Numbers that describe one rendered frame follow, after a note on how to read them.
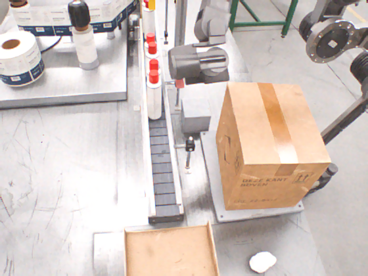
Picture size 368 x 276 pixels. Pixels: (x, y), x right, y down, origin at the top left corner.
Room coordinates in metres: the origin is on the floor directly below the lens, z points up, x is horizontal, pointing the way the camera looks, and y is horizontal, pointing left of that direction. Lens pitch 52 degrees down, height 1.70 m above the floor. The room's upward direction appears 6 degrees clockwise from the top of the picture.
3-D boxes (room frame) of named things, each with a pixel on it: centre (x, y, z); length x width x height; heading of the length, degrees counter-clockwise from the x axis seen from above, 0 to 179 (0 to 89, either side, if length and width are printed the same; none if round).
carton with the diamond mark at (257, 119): (0.56, -0.25, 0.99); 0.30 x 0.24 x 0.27; 7
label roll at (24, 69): (0.94, 0.75, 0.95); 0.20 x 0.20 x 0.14
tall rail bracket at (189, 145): (0.56, 0.00, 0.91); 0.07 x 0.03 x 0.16; 102
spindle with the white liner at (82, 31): (1.03, 0.46, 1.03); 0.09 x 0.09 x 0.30
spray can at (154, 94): (0.75, 0.12, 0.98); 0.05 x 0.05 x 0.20
